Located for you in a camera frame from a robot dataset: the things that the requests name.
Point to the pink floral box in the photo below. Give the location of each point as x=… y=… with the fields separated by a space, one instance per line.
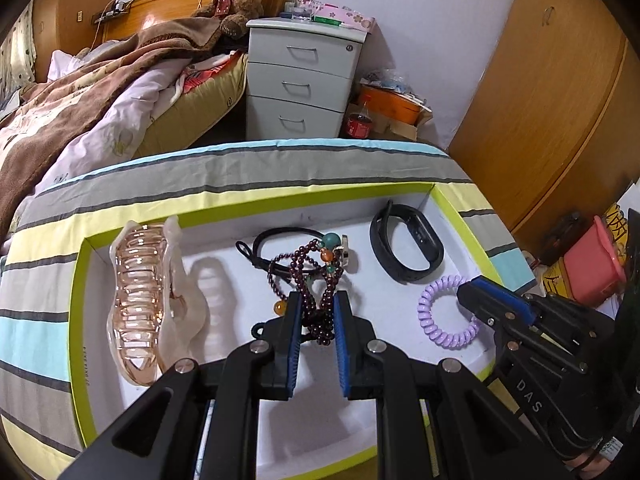
x=341 y=16

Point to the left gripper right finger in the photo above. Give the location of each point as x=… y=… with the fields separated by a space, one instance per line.
x=433 y=421

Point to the white quilt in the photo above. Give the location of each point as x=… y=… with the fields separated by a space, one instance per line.
x=167 y=109

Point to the orange basin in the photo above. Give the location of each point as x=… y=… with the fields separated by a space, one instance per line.
x=389 y=104

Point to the cola bottle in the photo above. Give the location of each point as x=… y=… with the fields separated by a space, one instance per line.
x=359 y=122

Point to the black fitness band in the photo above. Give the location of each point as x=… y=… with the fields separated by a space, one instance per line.
x=405 y=244

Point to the pink plastic bucket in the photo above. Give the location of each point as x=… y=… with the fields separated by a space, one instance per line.
x=592 y=266

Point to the large beige hair claw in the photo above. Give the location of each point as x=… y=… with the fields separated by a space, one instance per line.
x=157 y=308

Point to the striped table cloth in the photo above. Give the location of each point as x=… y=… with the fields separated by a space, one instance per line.
x=38 y=418

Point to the white drawer nightstand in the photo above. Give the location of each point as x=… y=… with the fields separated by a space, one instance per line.
x=299 y=78

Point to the lime green tray box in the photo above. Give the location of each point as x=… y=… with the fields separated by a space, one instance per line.
x=317 y=432

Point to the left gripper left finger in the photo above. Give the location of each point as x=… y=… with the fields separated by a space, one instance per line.
x=200 y=420

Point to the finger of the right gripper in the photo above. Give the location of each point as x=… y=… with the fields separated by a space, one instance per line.
x=508 y=299
x=505 y=323

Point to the wooden wardrobe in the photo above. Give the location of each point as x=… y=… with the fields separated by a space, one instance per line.
x=553 y=128

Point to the brown blanket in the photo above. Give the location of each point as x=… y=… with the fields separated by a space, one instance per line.
x=56 y=113

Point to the patterned curtain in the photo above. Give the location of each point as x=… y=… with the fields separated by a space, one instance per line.
x=18 y=55

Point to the wooden headboard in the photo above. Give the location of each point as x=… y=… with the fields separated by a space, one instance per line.
x=141 y=14

